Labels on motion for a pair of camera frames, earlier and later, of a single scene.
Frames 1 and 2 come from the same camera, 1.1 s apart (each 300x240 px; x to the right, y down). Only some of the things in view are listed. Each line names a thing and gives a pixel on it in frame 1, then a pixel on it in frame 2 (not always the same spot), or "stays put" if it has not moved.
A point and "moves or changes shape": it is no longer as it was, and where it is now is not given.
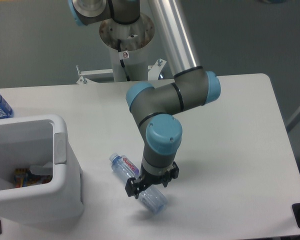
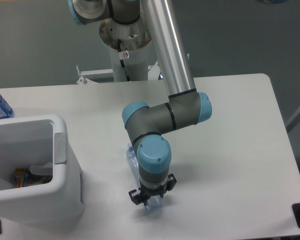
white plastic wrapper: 45,169 stays put
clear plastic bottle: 155,201 moves or changes shape
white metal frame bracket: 154,72 stays put
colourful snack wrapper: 23,177 stays put
